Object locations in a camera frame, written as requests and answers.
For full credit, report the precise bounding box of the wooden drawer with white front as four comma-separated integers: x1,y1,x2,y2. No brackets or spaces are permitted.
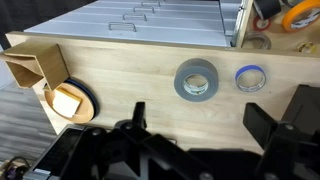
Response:
231,0,320,58

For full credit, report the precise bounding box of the small yellow tape roll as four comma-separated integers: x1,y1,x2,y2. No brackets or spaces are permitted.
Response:
297,41,318,55

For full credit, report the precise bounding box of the white drawer cabinet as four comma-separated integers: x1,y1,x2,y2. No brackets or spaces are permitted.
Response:
23,0,246,48

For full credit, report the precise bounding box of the orange tape roll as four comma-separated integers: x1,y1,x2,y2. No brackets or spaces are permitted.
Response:
281,0,320,33

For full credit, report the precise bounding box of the metal cabinet drawer handle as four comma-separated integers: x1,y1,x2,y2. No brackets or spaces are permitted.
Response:
122,13,148,22
108,21,138,33
133,5,156,14
140,0,161,8

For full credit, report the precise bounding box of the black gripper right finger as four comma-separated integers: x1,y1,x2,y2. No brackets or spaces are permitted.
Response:
242,102,280,151

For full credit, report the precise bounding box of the gray duct tape roll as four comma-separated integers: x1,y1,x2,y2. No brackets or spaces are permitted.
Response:
173,57,220,103

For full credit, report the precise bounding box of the pale yellow sponge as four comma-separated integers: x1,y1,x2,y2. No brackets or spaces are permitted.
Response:
51,87,83,118

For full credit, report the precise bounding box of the small red tape roll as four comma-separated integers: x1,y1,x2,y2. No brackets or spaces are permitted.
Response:
252,15,272,32

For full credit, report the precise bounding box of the open wooden box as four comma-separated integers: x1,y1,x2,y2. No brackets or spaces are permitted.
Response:
0,43,71,91

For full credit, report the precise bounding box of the blue masking tape roll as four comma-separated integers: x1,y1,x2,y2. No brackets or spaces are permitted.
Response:
234,64,267,93

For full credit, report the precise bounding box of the clear tape roll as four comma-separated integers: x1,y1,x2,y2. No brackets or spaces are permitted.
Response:
243,31,273,51

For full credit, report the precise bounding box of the wooden tape dispenser disc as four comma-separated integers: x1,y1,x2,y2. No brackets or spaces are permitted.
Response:
43,78,100,124

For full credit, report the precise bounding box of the small black tape roll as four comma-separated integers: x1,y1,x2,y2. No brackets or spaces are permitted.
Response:
253,0,283,21

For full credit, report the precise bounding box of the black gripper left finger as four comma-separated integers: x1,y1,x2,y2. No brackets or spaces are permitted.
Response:
133,101,148,130

